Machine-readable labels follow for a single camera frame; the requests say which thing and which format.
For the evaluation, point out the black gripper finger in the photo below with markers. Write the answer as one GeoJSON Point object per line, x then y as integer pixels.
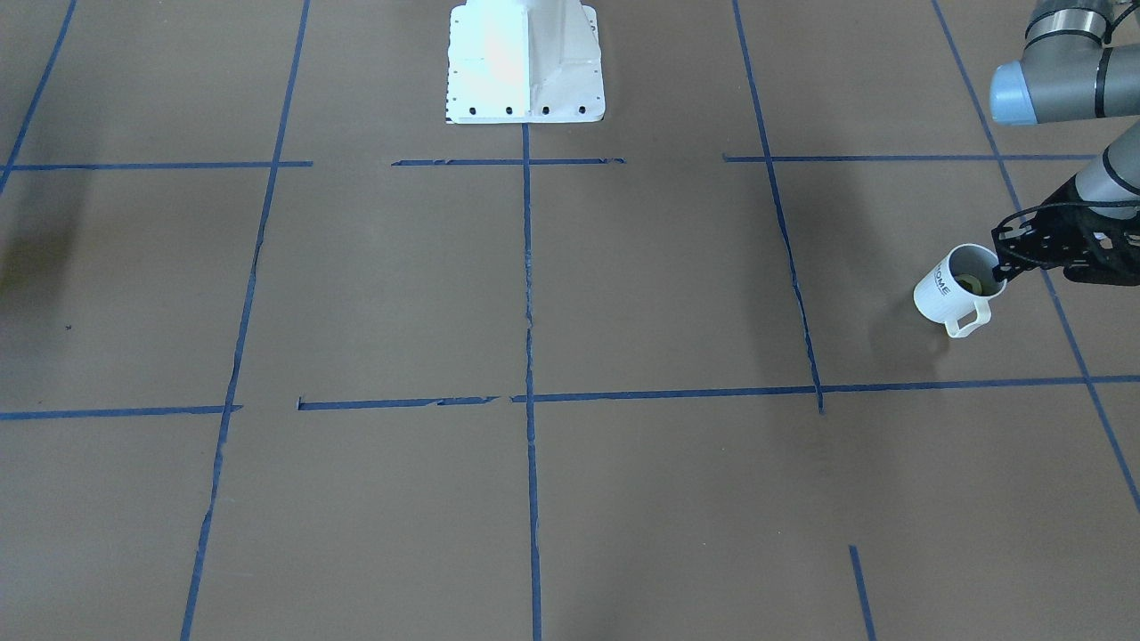
{"type": "Point", "coordinates": [1027, 231]}
{"type": "Point", "coordinates": [1010, 264]}

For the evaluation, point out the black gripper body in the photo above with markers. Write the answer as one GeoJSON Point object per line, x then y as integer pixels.
{"type": "Point", "coordinates": [1071, 233]}

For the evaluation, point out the white mug with lettering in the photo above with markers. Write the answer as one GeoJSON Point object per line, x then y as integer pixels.
{"type": "Point", "coordinates": [958, 291]}

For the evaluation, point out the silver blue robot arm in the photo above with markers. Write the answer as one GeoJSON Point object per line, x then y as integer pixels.
{"type": "Point", "coordinates": [1070, 71]}

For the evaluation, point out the white camera mast pedestal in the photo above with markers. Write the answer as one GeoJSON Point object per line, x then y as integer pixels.
{"type": "Point", "coordinates": [524, 62]}

